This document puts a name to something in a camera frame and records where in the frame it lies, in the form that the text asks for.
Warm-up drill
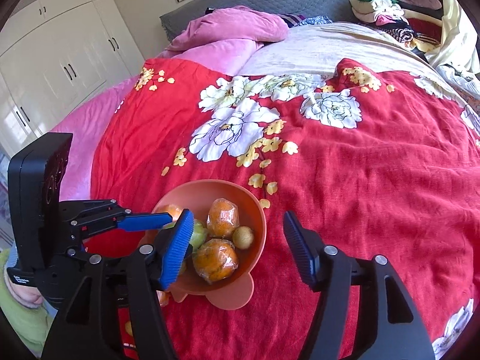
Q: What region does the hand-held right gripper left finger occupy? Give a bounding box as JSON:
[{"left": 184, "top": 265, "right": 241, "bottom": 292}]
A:
[{"left": 40, "top": 209, "right": 196, "bottom": 360}]

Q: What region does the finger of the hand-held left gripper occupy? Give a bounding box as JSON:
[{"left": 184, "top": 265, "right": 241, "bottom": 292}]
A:
[
  {"left": 59, "top": 199, "right": 174, "bottom": 241},
  {"left": 64, "top": 242, "right": 130, "bottom": 271}
]

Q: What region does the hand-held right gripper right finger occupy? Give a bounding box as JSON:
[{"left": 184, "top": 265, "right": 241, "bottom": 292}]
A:
[{"left": 282, "top": 211, "right": 436, "bottom": 360}]

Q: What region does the green apple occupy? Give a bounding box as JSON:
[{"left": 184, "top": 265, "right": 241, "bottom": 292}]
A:
[{"left": 163, "top": 219, "right": 209, "bottom": 251}]

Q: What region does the small brown kiwi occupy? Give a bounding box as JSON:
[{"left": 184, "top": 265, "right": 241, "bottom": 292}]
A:
[{"left": 232, "top": 226, "right": 256, "bottom": 250}]

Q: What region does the orange plastic bowl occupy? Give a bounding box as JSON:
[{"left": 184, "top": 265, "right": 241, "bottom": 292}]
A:
[{"left": 140, "top": 179, "right": 268, "bottom": 311}]

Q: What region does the person's left forearm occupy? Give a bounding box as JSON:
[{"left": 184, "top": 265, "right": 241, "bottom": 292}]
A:
[{"left": 0, "top": 249, "right": 55, "bottom": 357}]

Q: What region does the person's left hand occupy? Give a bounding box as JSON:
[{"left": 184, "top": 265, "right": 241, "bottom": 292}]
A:
[{"left": 8, "top": 283, "right": 44, "bottom": 310}]

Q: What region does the red floral blanket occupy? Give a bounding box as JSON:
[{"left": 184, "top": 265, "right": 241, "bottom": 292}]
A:
[{"left": 84, "top": 57, "right": 480, "bottom": 360}]

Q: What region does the pink quilt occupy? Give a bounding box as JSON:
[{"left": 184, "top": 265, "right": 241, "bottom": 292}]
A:
[{"left": 49, "top": 5, "right": 289, "bottom": 199}]

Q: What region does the white wardrobe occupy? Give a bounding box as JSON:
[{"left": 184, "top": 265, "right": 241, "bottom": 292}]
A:
[{"left": 0, "top": 0, "right": 147, "bottom": 158}]

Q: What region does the beige bedsheet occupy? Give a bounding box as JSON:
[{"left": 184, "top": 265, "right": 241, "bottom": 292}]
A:
[{"left": 238, "top": 22, "right": 480, "bottom": 102}]

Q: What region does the blue floral cloth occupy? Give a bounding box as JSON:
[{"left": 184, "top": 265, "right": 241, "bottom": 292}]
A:
[{"left": 300, "top": 16, "right": 332, "bottom": 28}]

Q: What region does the striped purple pillow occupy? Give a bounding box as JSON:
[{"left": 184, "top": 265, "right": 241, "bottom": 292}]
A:
[{"left": 279, "top": 14, "right": 306, "bottom": 29}]

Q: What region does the white crumpled cloth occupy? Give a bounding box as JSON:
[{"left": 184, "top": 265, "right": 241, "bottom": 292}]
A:
[{"left": 437, "top": 62, "right": 480, "bottom": 91}]

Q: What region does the pile of folded clothes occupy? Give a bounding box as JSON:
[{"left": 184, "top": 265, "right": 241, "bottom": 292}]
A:
[{"left": 349, "top": 0, "right": 443, "bottom": 51}]

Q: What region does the cream curtain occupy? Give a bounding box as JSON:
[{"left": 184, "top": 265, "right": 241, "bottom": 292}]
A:
[{"left": 425, "top": 0, "right": 480, "bottom": 79}]

